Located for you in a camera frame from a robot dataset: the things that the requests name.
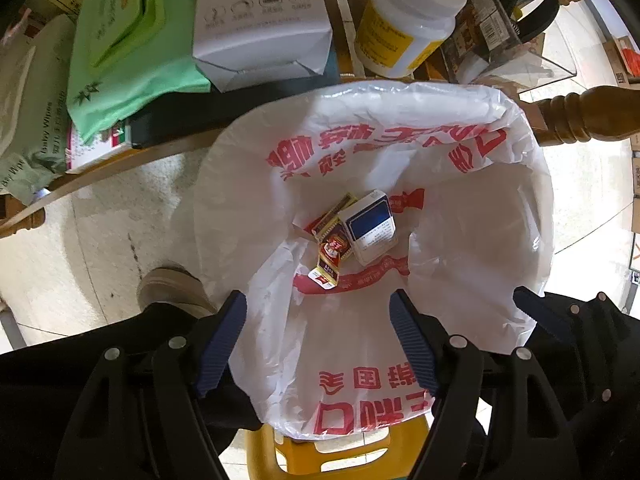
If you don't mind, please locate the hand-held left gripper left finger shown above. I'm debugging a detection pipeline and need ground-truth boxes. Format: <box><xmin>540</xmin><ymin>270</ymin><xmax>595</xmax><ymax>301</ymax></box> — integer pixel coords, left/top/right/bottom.
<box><xmin>52</xmin><ymin>290</ymin><xmax>266</xmax><ymax>480</ymax></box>

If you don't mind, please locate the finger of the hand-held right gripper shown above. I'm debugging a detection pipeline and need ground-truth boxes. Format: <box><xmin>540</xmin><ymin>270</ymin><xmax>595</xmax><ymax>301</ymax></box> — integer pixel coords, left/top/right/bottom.
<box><xmin>513</xmin><ymin>286</ymin><xmax>631</xmax><ymax>411</ymax></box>

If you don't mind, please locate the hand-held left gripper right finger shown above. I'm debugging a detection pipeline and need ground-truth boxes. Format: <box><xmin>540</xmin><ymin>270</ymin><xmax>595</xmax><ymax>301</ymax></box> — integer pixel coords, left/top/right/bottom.
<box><xmin>389</xmin><ymin>289</ymin><xmax>582</xmax><ymax>480</ymax></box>

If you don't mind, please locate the white red-printed plastic trash bag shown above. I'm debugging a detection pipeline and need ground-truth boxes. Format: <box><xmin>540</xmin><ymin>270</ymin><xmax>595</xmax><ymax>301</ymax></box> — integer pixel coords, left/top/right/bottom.
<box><xmin>170</xmin><ymin>80</ymin><xmax>556</xmax><ymax>443</ymax></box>

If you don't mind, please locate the person's beige shoe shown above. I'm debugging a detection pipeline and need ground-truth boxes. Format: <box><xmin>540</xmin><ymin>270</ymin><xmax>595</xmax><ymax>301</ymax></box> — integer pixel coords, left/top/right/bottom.
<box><xmin>137</xmin><ymin>266</ymin><xmax>219</xmax><ymax>319</ymax></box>

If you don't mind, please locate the red gold small carton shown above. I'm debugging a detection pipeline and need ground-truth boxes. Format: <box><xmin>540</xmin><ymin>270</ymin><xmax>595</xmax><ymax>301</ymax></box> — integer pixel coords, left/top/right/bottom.
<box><xmin>309</xmin><ymin>192</ymin><xmax>359</xmax><ymax>292</ymax></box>

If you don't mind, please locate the blue white small carton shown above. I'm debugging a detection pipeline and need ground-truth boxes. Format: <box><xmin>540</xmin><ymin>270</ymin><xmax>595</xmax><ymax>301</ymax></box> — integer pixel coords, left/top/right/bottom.
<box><xmin>337</xmin><ymin>189</ymin><xmax>398</xmax><ymax>267</ymax></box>

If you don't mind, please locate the yellow plastic stool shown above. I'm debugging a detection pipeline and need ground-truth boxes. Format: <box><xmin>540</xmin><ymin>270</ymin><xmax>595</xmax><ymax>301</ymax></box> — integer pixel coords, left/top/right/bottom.
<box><xmin>245</xmin><ymin>400</ymin><xmax>436</xmax><ymax>480</ymax></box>

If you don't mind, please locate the turned wooden leg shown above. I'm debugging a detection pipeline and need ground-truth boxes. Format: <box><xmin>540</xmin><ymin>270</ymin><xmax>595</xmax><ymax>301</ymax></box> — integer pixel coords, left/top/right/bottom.
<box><xmin>520</xmin><ymin>85</ymin><xmax>640</xmax><ymax>149</ymax></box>

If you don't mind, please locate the wooden shelf board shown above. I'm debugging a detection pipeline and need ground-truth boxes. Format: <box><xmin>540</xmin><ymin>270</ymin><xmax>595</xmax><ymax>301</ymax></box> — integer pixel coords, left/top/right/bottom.
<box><xmin>0</xmin><ymin>125</ymin><xmax>221</xmax><ymax>239</ymax></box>

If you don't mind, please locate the black flat case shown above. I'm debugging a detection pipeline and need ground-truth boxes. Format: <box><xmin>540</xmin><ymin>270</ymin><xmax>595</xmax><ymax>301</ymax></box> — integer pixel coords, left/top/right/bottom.
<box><xmin>127</xmin><ymin>42</ymin><xmax>341</xmax><ymax>149</ymax></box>

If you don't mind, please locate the red white flat box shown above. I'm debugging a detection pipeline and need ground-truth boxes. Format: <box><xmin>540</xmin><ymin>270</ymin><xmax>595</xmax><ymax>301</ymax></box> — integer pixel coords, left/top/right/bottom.
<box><xmin>65</xmin><ymin>122</ymin><xmax>132</xmax><ymax>174</ymax></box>

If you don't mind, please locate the clear acrylic container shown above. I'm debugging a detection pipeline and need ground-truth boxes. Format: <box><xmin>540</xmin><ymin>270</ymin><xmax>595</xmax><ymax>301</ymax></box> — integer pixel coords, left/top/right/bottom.
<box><xmin>440</xmin><ymin>0</ymin><xmax>579</xmax><ymax>97</ymax></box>

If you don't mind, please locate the open cardboard box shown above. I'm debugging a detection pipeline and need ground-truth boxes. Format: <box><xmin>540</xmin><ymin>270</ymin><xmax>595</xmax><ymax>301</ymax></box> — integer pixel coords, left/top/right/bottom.
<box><xmin>602</xmin><ymin>35</ymin><xmax>640</xmax><ymax>86</ymax></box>

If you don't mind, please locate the green wet wipes pack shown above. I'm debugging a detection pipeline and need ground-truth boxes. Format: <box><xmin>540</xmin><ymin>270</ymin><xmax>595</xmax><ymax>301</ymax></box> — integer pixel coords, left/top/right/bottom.
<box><xmin>66</xmin><ymin>0</ymin><xmax>212</xmax><ymax>146</ymax></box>

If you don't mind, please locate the black spring clamp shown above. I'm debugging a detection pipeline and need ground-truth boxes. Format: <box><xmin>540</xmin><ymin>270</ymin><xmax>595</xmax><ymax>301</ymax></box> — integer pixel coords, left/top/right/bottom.
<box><xmin>487</xmin><ymin>0</ymin><xmax>560</xmax><ymax>50</ymax></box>

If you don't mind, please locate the pale wet wipes pack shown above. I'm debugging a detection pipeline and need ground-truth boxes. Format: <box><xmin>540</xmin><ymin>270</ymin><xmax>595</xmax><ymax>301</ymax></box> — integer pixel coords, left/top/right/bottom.
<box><xmin>0</xmin><ymin>12</ymin><xmax>76</xmax><ymax>206</ymax></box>

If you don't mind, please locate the white bottle yellow label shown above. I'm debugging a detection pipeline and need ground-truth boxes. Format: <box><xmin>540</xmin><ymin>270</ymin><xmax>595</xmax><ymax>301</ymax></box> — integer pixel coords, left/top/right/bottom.
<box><xmin>354</xmin><ymin>0</ymin><xmax>468</xmax><ymax>78</ymax></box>

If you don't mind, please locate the white cardboard box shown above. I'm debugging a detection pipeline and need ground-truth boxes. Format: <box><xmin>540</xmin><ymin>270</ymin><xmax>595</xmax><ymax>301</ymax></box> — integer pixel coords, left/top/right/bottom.
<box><xmin>192</xmin><ymin>0</ymin><xmax>333</xmax><ymax>93</ymax></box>

